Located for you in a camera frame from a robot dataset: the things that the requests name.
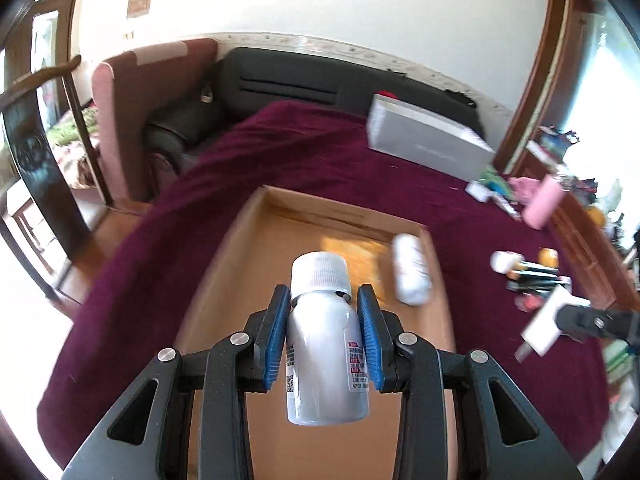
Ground pink cloth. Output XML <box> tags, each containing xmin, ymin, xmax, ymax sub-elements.
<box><xmin>510</xmin><ymin>177</ymin><xmax>538</xmax><ymax>206</ymax></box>

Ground black leather sofa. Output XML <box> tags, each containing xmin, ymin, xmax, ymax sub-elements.
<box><xmin>145</xmin><ymin>47</ymin><xmax>486</xmax><ymax>181</ymax></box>

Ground dark wooden chair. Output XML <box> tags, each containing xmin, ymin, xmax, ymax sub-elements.
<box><xmin>0</xmin><ymin>55</ymin><xmax>113</xmax><ymax>306</ymax></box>

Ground black strap bag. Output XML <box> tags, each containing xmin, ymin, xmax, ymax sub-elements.
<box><xmin>442</xmin><ymin>89</ymin><xmax>476</xmax><ymax>108</ymax></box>

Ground wooden panelled ledge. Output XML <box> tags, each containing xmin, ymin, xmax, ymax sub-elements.
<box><xmin>495</xmin><ymin>130</ymin><xmax>640</xmax><ymax>311</ymax></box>

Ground maroon blanket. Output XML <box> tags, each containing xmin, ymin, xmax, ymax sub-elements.
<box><xmin>37</xmin><ymin>100</ymin><xmax>613</xmax><ymax>471</ymax></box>

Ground clear plastic tube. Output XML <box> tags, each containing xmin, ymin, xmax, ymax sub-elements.
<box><xmin>492</xmin><ymin>192</ymin><xmax>523</xmax><ymax>221</ymax></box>

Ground wooden stool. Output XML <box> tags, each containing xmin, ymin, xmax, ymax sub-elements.
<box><xmin>0</xmin><ymin>180</ymin><xmax>56</xmax><ymax>276</ymax></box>

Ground pink thermos bottle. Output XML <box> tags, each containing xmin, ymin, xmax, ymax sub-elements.
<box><xmin>522</xmin><ymin>174</ymin><xmax>565</xmax><ymax>231</ymax></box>

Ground white medicine bottle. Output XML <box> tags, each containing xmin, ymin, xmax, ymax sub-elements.
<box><xmin>286</xmin><ymin>252</ymin><xmax>371</xmax><ymax>426</ymax></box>
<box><xmin>391</xmin><ymin>232</ymin><xmax>433</xmax><ymax>306</ymax></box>

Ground pink armchair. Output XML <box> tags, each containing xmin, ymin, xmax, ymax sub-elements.
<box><xmin>91</xmin><ymin>37</ymin><xmax>218</xmax><ymax>203</ymax></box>

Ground grey rectangular box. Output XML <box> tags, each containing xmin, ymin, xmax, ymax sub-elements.
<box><xmin>366</xmin><ymin>94</ymin><xmax>496</xmax><ymax>181</ymax></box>

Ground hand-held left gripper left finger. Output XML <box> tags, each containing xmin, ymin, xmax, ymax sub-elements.
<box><xmin>60</xmin><ymin>284</ymin><xmax>292</xmax><ymax>480</ymax></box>

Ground green cloth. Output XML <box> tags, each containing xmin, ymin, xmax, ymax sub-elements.
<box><xmin>480</xmin><ymin>167</ymin><xmax>511</xmax><ymax>193</ymax></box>

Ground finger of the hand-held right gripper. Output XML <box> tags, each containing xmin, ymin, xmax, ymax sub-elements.
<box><xmin>556</xmin><ymin>304</ymin><xmax>606</xmax><ymax>343</ymax></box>

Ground colourful printed box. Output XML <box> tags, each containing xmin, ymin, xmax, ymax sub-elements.
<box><xmin>537</xmin><ymin>127</ymin><xmax>576</xmax><ymax>158</ymax></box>

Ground cardboard box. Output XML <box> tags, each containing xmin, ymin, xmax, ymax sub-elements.
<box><xmin>172</xmin><ymin>185</ymin><xmax>458</xmax><ymax>480</ymax></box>

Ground floral bedding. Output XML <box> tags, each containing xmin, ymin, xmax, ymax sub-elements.
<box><xmin>45</xmin><ymin>105</ymin><xmax>103</xmax><ymax>191</ymax></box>

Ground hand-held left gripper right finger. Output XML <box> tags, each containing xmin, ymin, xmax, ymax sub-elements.
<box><xmin>357</xmin><ymin>284</ymin><xmax>583</xmax><ymax>480</ymax></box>

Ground white charger plug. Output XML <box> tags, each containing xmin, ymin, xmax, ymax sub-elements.
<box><xmin>466</xmin><ymin>180</ymin><xmax>493</xmax><ymax>203</ymax></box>

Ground wooden window frame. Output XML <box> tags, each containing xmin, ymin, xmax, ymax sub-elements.
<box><xmin>495</xmin><ymin>0</ymin><xmax>601</xmax><ymax>171</ymax></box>

